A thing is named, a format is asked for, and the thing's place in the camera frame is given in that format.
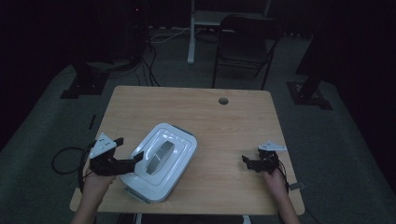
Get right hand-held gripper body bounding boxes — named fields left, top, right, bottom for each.
left=255, top=140, right=288, bottom=175

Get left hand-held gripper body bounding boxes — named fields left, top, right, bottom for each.
left=89, top=132, right=126, bottom=177

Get white box lid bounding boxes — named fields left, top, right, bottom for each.
left=120, top=122, right=199, bottom=204

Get clear plastic storage box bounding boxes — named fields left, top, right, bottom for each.
left=123, top=124, right=198, bottom=204

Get person's right hand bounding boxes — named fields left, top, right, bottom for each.
left=262, top=169, right=290, bottom=196

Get person's left hand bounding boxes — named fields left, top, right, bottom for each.
left=81, top=169, right=117, bottom=203

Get black stand with base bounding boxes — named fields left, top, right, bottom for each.
left=60, top=60, right=110, bottom=100
left=286, top=46, right=333, bottom=111

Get black folding chair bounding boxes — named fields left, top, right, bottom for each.
left=212, top=13, right=284, bottom=91

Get dark equipment cabinet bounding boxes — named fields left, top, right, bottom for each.
left=122, top=0, right=149, bottom=62

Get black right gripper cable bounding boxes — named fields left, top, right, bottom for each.
left=277, top=160, right=291, bottom=194

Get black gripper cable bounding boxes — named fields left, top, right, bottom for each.
left=277, top=160, right=291, bottom=194
left=50, top=141, right=95, bottom=194

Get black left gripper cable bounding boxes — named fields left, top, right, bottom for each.
left=50, top=141, right=95, bottom=194

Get black floor cables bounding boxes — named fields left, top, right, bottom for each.
left=136, top=43, right=162, bottom=88

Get white floor cable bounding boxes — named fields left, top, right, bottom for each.
left=148, top=27, right=191, bottom=44

